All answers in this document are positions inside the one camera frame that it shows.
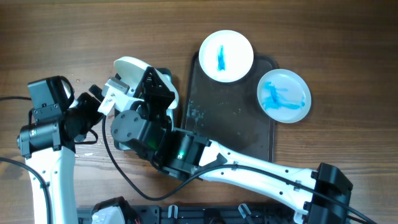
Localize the white plate blue smear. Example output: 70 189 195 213
257 69 312 123

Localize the black tray with soapy water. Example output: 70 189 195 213
106 67 178 157

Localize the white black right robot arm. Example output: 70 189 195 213
103 67 353 223

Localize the white plate far blue stain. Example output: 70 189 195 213
198 30 254 83

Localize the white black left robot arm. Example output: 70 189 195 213
17 76 102 223

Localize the brown plastic serving tray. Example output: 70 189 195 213
180 54 278 162

